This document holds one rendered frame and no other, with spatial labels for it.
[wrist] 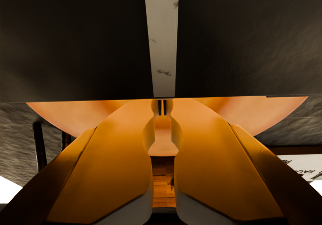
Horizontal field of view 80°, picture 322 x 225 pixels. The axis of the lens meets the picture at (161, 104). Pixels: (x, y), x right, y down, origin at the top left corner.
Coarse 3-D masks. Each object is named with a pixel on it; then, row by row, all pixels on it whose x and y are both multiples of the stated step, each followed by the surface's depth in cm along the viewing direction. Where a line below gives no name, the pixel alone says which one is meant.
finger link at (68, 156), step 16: (80, 144) 7; (64, 160) 7; (48, 176) 6; (64, 176) 6; (32, 192) 6; (48, 192) 6; (16, 208) 5; (32, 208) 5; (48, 208) 5; (0, 224) 5; (16, 224) 5; (32, 224) 5
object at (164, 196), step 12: (156, 156) 24; (168, 156) 24; (156, 168) 23; (168, 168) 23; (156, 180) 22; (168, 180) 22; (156, 192) 22; (168, 192) 21; (156, 204) 20; (168, 204) 20
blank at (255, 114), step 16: (256, 96) 10; (48, 112) 11; (64, 112) 11; (80, 112) 11; (96, 112) 11; (112, 112) 11; (224, 112) 11; (240, 112) 11; (256, 112) 11; (272, 112) 11; (288, 112) 11; (64, 128) 13; (80, 128) 13; (160, 128) 13; (256, 128) 13; (160, 144) 14
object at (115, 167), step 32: (96, 128) 8; (128, 128) 8; (96, 160) 7; (128, 160) 7; (64, 192) 6; (96, 192) 6; (128, 192) 6; (64, 224) 5; (96, 224) 5; (128, 224) 6
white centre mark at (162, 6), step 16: (160, 0) 4; (176, 0) 4; (160, 16) 4; (176, 16) 4; (160, 32) 4; (176, 32) 4; (160, 48) 4; (176, 48) 4; (160, 64) 5; (160, 80) 5; (160, 96) 6
